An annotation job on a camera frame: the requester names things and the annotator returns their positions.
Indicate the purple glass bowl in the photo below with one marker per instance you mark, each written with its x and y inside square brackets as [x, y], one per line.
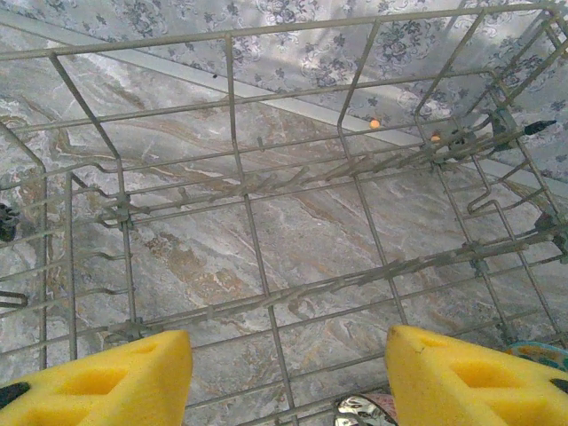
[359, 410]

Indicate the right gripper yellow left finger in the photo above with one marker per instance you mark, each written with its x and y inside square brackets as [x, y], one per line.
[111, 386]

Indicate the orange blue floral bowl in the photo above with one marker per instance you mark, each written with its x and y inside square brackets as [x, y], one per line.
[541, 355]

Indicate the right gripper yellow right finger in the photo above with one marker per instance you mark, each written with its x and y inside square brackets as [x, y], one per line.
[466, 386]

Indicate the aluminium table edge bar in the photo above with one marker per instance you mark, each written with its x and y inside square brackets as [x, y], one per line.
[293, 105]

